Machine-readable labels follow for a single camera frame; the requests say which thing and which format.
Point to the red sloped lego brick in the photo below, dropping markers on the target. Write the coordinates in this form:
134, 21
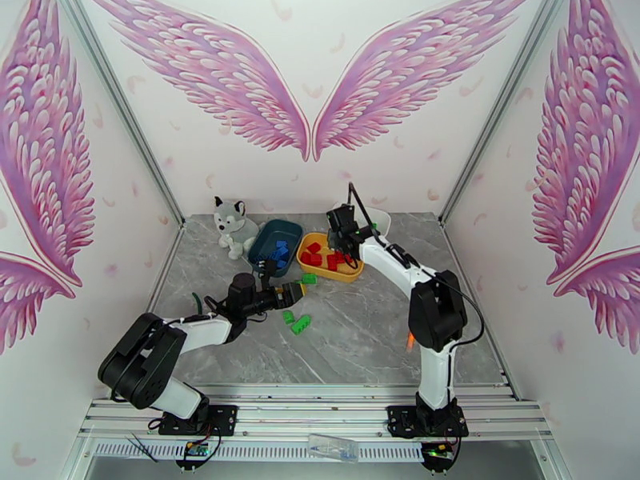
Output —
336, 256

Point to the red square lego brick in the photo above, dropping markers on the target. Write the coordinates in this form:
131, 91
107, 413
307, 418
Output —
351, 261

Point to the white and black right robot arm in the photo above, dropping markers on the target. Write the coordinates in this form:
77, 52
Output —
390, 263

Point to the green six-stud lego brick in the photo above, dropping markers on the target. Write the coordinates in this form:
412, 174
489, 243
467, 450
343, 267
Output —
310, 279

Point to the green long lego brick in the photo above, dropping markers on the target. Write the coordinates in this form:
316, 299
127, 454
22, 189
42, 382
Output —
301, 325

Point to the yellow plastic container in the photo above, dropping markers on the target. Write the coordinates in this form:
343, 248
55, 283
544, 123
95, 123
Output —
350, 276

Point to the red long lego brick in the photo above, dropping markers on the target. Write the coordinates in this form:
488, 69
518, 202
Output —
311, 259

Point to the white plastic container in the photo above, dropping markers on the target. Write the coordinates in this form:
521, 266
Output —
382, 221

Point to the teal plastic container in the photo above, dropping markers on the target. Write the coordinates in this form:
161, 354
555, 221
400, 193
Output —
267, 233

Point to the grey husky plush toy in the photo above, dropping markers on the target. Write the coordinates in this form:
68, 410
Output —
232, 223

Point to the clear plastic bag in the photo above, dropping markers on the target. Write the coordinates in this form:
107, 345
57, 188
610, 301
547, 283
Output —
332, 447

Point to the small circuit board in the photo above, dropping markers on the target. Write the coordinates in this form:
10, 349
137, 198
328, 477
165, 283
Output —
196, 449
439, 449

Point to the aluminium mounting rail frame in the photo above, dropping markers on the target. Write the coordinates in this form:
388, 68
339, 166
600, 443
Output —
310, 418

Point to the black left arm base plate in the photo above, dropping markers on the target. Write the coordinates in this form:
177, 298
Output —
220, 418

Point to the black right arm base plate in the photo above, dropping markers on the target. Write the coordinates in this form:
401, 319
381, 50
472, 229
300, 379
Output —
400, 418

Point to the aluminium corner post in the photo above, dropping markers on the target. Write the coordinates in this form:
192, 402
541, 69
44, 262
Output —
125, 113
500, 113

